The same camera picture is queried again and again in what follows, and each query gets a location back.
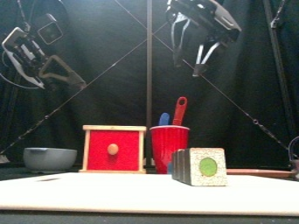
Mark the white cutting board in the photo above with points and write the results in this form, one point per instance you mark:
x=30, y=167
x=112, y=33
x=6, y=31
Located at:
x=116, y=192

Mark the wooden box with red drawer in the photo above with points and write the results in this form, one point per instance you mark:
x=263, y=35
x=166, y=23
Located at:
x=112, y=137

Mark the slanted black frame post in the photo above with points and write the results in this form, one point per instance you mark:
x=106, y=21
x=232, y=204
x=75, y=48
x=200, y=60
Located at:
x=278, y=58

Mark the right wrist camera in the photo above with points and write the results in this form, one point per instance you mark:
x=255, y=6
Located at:
x=227, y=24

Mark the vertical frame pole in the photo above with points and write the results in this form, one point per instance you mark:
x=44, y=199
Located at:
x=148, y=87

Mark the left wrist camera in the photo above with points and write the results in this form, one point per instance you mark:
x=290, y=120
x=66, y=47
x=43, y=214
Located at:
x=51, y=32

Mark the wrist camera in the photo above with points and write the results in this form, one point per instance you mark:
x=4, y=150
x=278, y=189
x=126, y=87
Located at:
x=51, y=32
x=227, y=24

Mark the toy sushi roll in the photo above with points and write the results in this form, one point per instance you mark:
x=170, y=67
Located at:
x=202, y=166

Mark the pink square plate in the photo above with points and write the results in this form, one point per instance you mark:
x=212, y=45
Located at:
x=257, y=173

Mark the black toy knife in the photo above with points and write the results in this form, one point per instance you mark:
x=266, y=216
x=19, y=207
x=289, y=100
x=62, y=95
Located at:
x=48, y=179

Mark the red plastic cup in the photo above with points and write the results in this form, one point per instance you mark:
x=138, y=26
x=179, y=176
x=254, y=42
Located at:
x=166, y=145

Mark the light blue bowl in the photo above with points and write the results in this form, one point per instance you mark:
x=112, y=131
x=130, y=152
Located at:
x=48, y=159

